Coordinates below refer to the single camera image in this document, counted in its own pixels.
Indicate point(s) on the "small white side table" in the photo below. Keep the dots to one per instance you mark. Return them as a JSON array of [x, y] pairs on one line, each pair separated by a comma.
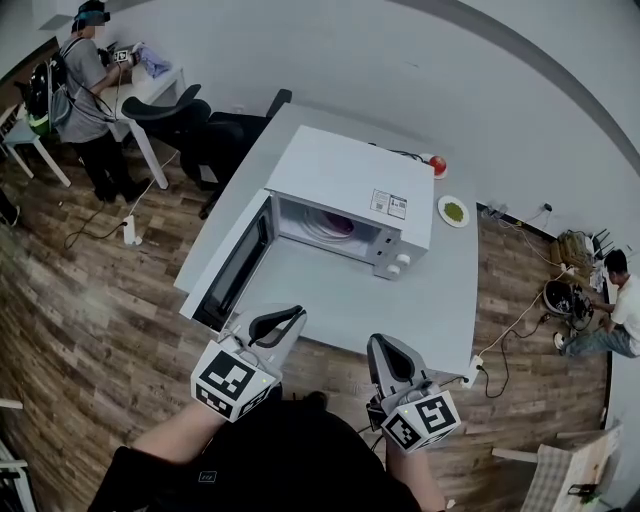
[[30, 142]]

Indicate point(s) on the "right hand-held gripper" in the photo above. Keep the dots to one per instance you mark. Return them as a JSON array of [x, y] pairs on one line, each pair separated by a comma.
[[425, 420]]

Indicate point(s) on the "white plate with green food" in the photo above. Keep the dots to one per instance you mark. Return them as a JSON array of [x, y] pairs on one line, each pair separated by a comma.
[[453, 211]]

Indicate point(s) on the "white power strip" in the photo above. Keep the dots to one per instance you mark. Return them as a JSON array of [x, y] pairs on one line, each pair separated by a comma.
[[131, 231], [474, 370]]

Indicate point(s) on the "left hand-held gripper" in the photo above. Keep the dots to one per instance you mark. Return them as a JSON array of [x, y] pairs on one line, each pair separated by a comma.
[[227, 376]]

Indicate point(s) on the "person's right forearm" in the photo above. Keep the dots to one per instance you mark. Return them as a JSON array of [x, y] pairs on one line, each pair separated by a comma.
[[412, 475]]

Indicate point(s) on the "black office chair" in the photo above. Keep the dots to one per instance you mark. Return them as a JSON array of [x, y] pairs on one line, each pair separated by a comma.
[[225, 140], [165, 112]]

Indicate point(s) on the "person's black shirt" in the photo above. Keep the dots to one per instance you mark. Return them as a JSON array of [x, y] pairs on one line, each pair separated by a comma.
[[280, 465]]

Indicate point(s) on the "black round machine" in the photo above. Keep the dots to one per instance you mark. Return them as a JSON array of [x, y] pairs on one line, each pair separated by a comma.
[[567, 300]]

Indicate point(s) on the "white desk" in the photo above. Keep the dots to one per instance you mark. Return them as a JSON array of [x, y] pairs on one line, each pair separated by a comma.
[[160, 85]]

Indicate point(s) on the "white microwave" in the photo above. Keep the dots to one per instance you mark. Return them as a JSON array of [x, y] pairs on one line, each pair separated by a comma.
[[345, 175]]

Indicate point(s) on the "blue cloth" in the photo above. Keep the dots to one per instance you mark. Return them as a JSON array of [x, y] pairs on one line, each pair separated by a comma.
[[152, 61]]

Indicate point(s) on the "person's left forearm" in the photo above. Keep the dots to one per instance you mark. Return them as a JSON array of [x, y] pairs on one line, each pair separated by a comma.
[[175, 435]]

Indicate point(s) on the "red apple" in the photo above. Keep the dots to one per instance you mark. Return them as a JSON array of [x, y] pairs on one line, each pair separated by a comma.
[[438, 162]]

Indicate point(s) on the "stack of brown cardboard boxes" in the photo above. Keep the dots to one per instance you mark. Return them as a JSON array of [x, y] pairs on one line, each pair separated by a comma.
[[572, 247]]

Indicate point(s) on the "purple eggplant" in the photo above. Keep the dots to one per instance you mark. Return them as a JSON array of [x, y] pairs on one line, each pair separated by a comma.
[[340, 222]]

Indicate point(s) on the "white round microwave plate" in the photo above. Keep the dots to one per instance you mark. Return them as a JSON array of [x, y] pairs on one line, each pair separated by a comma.
[[315, 227]]

